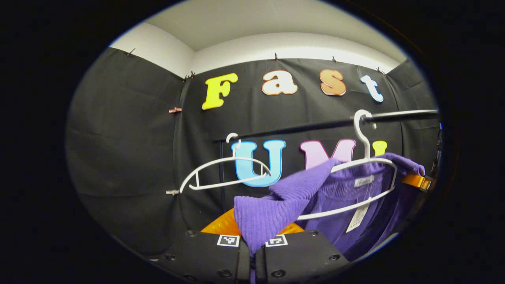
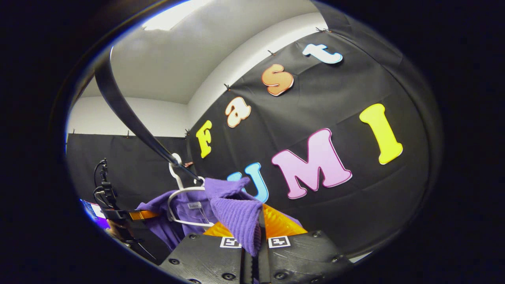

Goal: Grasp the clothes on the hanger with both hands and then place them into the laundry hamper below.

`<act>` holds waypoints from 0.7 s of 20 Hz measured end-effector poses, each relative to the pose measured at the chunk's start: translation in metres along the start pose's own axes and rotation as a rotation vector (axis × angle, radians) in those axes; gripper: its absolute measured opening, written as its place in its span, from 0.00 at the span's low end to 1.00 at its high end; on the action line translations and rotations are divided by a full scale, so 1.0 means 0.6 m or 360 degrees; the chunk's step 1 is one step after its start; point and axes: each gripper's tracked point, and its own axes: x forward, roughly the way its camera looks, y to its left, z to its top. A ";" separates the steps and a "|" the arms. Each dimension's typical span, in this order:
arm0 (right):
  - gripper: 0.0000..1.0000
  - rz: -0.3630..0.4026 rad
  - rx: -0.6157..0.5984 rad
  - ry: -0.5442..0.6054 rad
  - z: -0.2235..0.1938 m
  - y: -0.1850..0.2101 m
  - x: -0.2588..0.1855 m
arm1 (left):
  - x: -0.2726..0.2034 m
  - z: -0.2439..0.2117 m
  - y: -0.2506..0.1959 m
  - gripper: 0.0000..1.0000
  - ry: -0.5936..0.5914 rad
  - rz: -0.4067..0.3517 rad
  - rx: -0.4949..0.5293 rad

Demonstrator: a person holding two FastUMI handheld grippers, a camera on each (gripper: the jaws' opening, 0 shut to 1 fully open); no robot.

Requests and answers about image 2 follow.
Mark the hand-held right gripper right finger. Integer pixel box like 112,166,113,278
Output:
252,203,354,284

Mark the black clothes rack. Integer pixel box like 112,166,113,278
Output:
94,47,202,184

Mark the white clothes hanger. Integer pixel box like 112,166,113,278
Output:
167,153,215,228

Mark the black stand with cables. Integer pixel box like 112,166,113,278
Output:
93,158,119,211

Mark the black backdrop cloth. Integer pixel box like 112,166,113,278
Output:
65,0,444,261

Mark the purple knit cardigan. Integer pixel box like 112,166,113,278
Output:
136,177,303,257

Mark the lit display screen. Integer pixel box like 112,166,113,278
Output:
80,199,111,230

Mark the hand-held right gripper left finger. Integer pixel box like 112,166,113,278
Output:
159,221,253,284

